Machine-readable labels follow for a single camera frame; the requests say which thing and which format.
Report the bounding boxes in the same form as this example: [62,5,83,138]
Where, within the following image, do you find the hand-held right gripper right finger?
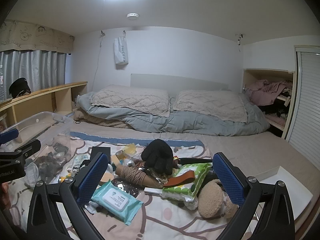
[212,152,295,240]

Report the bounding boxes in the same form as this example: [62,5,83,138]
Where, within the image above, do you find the grey curtain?
[0,50,67,100]

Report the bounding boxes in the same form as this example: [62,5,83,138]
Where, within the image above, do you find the grey bed headboard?
[130,74,229,98]

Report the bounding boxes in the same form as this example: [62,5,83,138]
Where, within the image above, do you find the teal wet wipes pack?
[90,180,144,227]

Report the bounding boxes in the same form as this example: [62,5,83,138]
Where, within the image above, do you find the black box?
[90,146,111,160]

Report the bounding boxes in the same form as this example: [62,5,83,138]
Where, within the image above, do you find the white slim box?
[144,187,164,195]

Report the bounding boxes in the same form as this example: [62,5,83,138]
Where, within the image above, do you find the white flat box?
[259,166,314,220]

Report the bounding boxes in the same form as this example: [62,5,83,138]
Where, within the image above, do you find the pile of clothes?
[246,79,293,128]

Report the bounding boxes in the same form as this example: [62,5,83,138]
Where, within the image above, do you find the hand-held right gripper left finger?
[27,152,112,240]

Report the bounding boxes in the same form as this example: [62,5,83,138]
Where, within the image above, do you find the clear plastic storage box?
[0,111,74,189]

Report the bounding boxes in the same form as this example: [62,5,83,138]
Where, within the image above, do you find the wooden bedside shelf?
[0,81,88,130]

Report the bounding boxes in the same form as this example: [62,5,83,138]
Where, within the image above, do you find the green dotted tissue pack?
[162,162,213,202]

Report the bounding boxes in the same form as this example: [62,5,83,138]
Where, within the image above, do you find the twine cone spool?
[115,165,157,188]

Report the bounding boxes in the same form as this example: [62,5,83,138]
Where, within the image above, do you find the grey-blue duvet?
[76,91,272,137]

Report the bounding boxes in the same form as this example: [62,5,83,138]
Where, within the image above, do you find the beige plush toy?
[197,179,240,219]

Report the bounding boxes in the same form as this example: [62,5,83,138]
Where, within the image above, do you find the beige textured pillow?
[172,90,248,123]
[90,85,171,117]

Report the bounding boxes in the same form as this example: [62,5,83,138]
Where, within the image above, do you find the brown leather strap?
[164,172,194,188]

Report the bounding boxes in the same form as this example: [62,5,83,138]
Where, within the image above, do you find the person's left hand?
[0,183,10,205]

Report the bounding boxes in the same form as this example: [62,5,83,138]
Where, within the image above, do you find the black cap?
[9,78,32,99]

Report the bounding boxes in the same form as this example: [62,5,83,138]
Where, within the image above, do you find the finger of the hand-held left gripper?
[14,139,42,157]
[0,128,20,145]

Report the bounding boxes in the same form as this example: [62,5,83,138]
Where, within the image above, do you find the bed with beige sheet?
[50,120,315,205]

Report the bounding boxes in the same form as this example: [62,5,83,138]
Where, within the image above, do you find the beige cartoon curtain valance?
[0,20,75,54]

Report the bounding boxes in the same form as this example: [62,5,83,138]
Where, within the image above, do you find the dark patterned pouch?
[117,182,140,198]

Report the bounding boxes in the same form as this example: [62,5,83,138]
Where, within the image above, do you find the white hanging cable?
[93,31,105,90]

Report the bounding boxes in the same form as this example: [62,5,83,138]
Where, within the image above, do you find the open wardrobe shelf niche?
[242,68,297,133]

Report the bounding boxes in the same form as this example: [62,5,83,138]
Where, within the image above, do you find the printed cartoon blanket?
[0,131,263,240]

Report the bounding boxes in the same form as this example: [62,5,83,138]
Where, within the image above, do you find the black fuzzy glove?
[141,139,174,175]

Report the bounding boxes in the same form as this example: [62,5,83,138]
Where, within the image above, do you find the folded beige blanket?
[72,109,130,129]

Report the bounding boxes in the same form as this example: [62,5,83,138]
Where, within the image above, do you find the white hanging bag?
[114,36,129,69]

